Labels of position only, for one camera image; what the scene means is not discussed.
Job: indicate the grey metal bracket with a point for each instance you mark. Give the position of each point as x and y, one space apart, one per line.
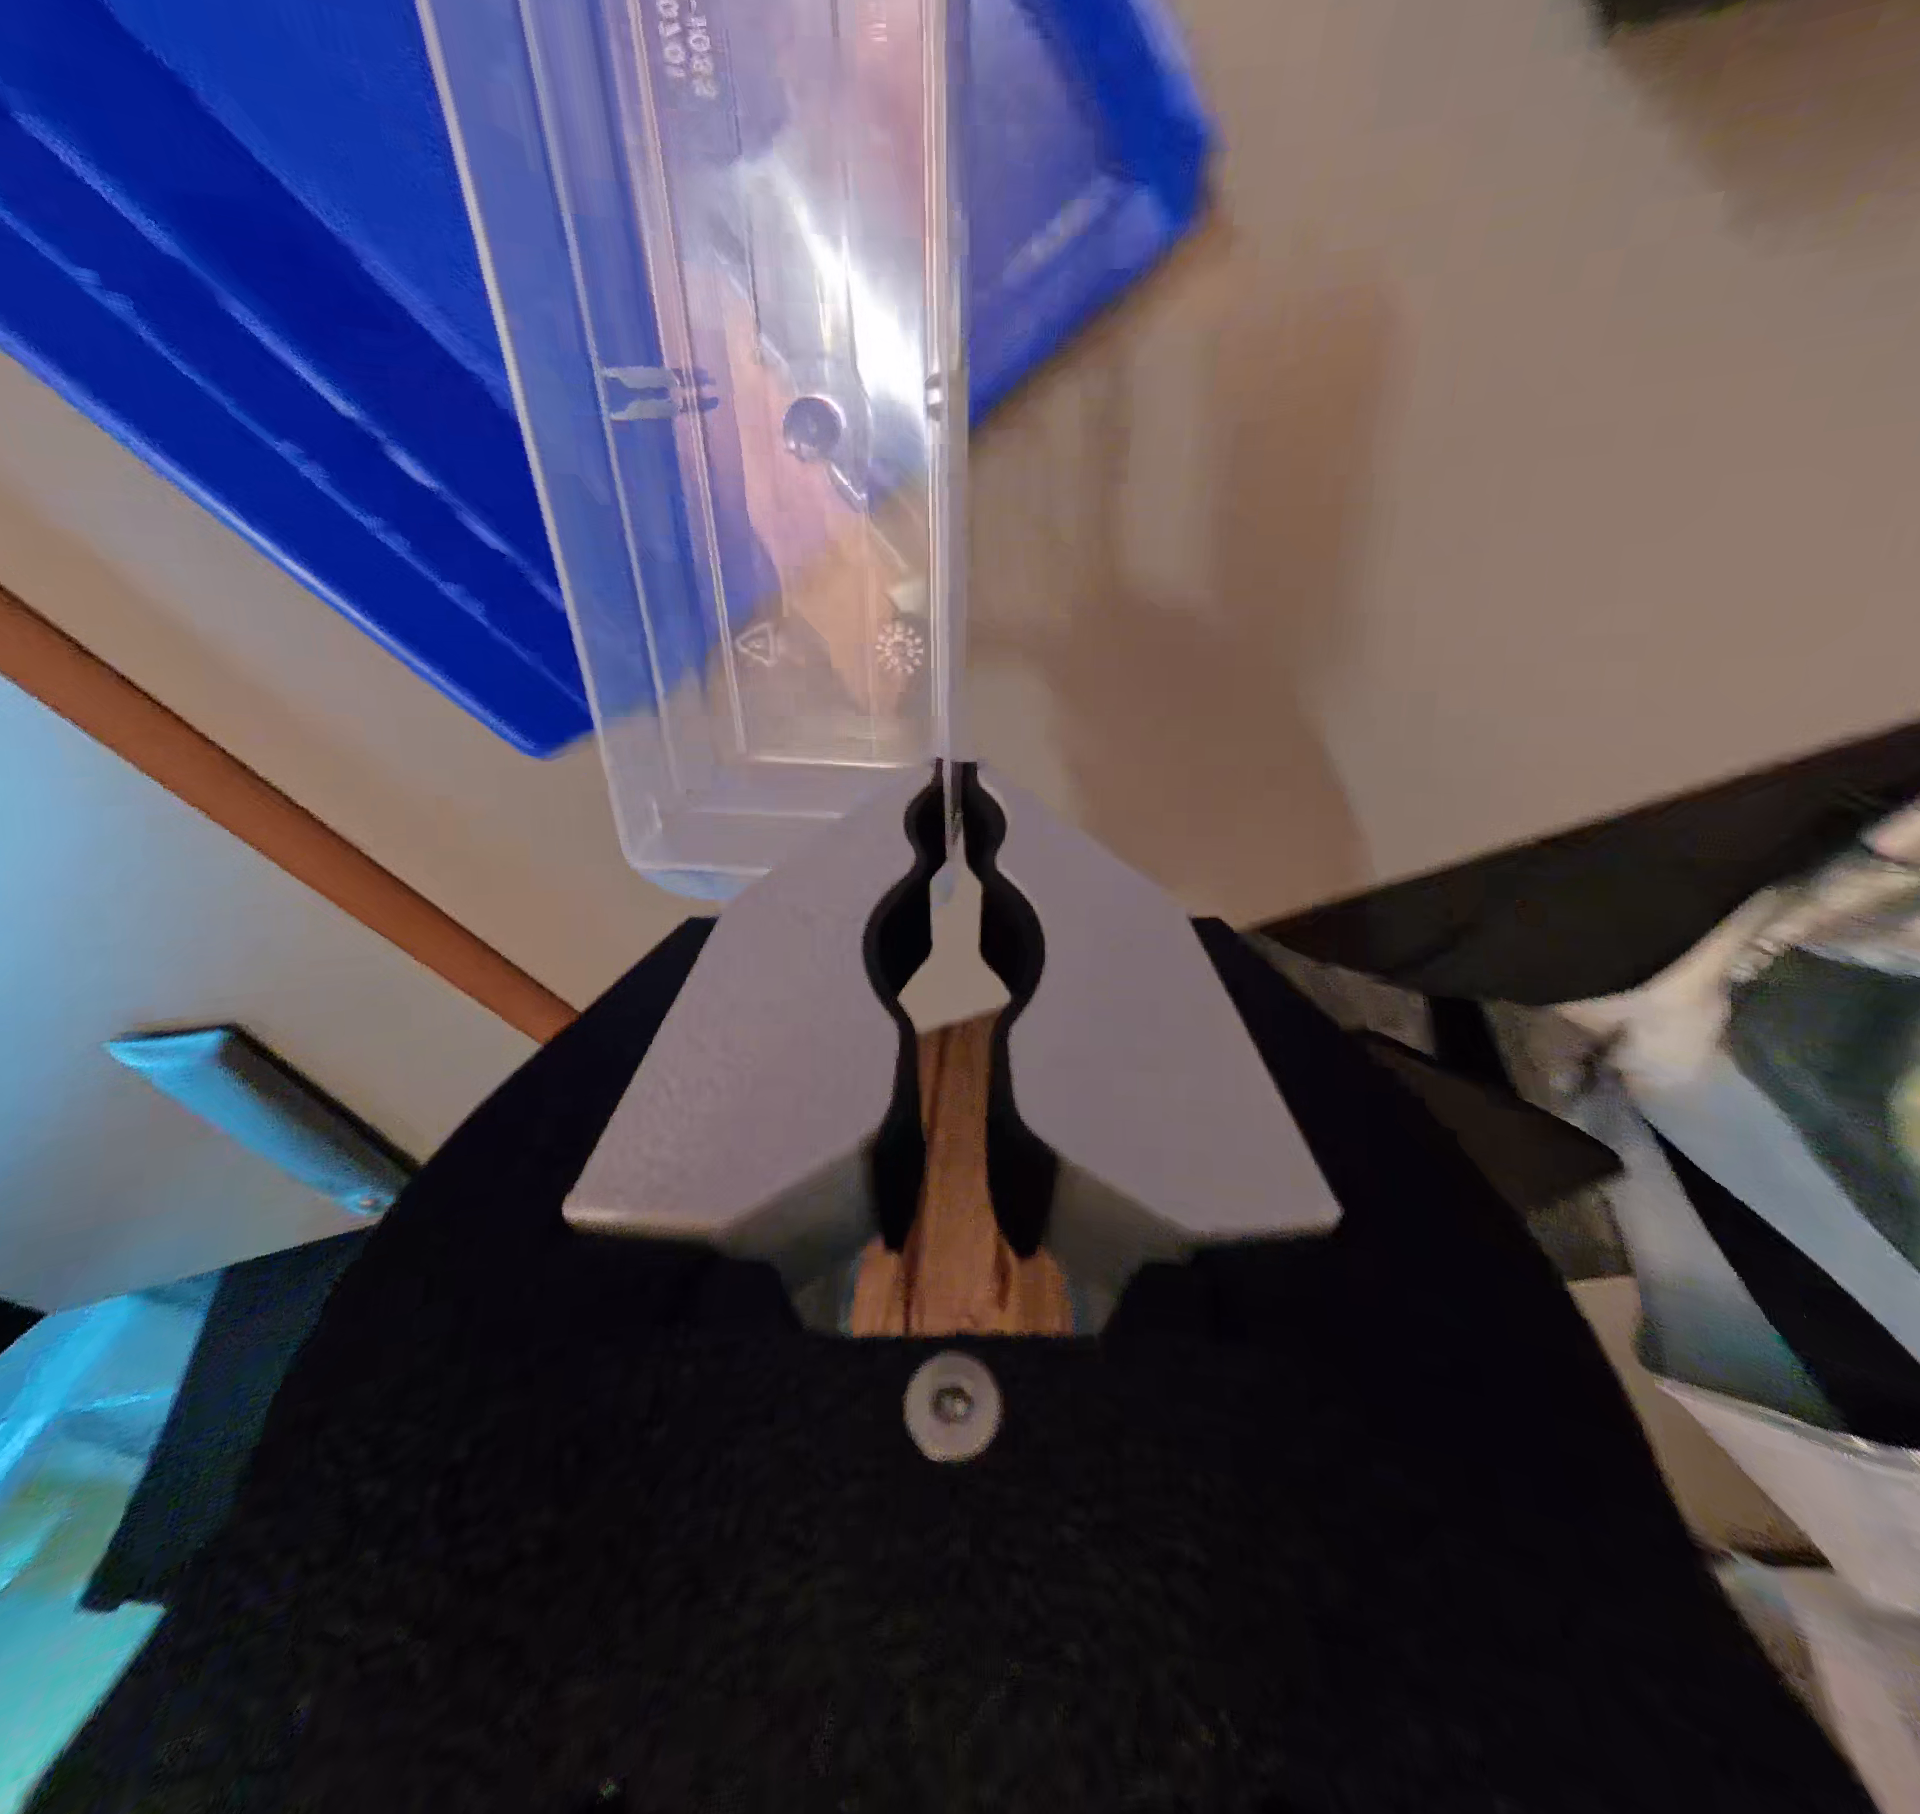
256 1108

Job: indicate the white plastic bag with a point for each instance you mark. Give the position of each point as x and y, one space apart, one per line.
1770 1170

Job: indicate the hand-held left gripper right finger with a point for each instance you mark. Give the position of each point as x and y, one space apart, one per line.
1172 1079

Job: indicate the clear plastic drawer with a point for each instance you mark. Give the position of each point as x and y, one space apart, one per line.
752 343

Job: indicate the blue plastic bin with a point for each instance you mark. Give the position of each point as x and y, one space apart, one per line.
226 196

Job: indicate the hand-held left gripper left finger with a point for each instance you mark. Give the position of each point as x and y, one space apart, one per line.
752 1079

